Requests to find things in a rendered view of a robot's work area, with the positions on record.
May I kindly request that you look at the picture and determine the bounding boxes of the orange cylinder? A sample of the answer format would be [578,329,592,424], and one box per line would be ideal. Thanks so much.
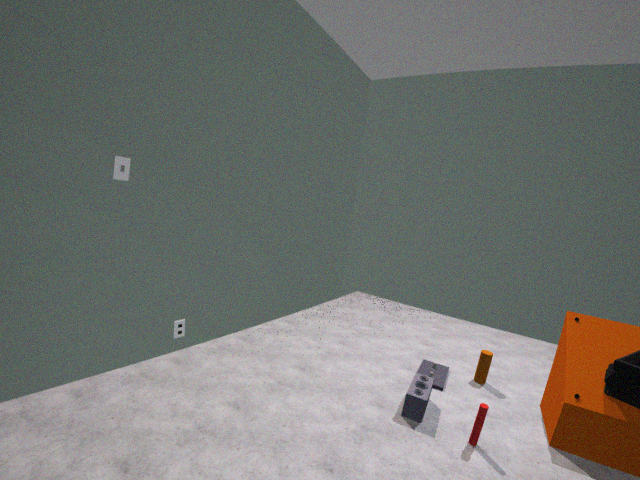
[474,350,493,385]

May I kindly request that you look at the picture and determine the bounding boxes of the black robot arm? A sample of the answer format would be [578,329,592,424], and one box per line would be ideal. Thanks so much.
[604,350,640,409]

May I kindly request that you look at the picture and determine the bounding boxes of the red peg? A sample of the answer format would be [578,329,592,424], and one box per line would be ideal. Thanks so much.
[468,403,489,446]

